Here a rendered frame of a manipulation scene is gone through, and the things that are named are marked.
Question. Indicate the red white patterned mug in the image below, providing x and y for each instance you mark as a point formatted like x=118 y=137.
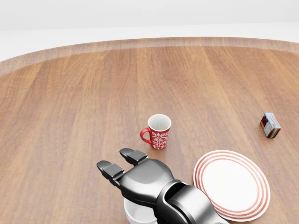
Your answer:
x=160 y=137

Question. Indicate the white plate with red rings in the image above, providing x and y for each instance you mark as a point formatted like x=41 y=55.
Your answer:
x=231 y=184

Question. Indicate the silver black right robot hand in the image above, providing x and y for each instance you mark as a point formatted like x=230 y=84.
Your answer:
x=144 y=179

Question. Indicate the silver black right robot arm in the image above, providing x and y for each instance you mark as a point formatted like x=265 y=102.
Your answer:
x=187 y=205

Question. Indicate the small printed food box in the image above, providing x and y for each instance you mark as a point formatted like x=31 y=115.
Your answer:
x=269 y=126

